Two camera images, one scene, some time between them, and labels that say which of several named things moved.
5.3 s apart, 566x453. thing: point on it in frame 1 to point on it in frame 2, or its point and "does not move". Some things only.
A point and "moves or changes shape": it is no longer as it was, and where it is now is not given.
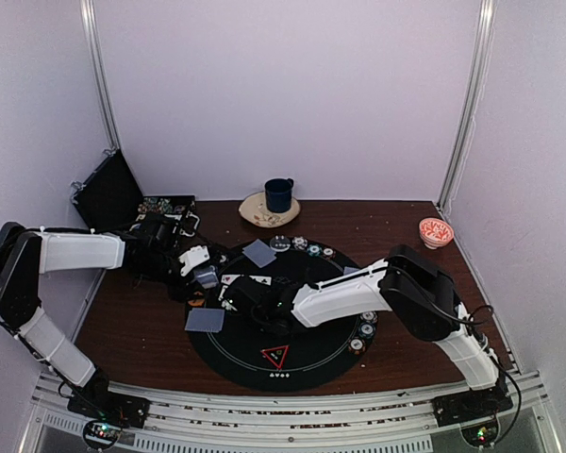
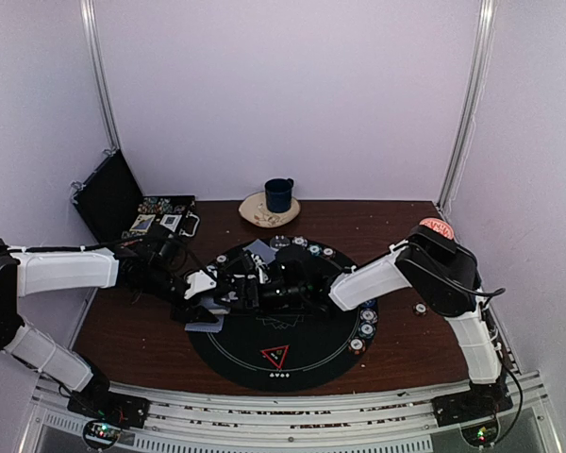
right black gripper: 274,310 to 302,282
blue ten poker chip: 369,316 does not move
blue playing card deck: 208,278 moves or changes shape
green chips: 314,250 does not move
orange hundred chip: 357,345 does not move
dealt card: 205,320 does not move
